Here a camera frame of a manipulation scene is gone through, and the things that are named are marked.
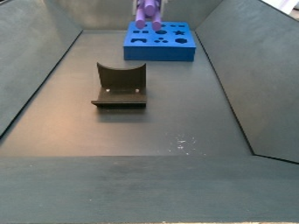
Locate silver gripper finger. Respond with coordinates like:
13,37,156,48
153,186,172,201
160,0,168,15
132,0,137,14

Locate purple three-prong object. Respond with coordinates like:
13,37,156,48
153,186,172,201
134,0,161,32

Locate black curved fixture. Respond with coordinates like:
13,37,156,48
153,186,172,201
90,64,146,108

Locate blue foam shape-hole block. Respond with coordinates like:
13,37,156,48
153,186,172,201
122,22,196,61

